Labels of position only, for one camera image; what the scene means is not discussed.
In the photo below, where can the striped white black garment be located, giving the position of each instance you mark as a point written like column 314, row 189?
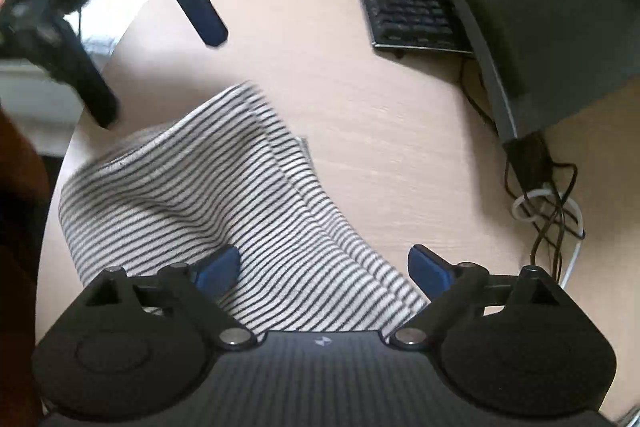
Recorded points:
column 231, row 173

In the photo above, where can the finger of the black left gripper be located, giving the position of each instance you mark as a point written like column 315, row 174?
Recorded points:
column 60, row 52

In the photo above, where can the black power adapter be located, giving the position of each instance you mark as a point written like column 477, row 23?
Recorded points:
column 530, row 160

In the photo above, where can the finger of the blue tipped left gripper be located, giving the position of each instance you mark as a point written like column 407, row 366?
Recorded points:
column 206, row 21

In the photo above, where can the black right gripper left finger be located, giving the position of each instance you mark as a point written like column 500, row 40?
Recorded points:
column 189, row 294

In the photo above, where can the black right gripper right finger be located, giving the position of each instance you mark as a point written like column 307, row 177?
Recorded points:
column 456, row 293

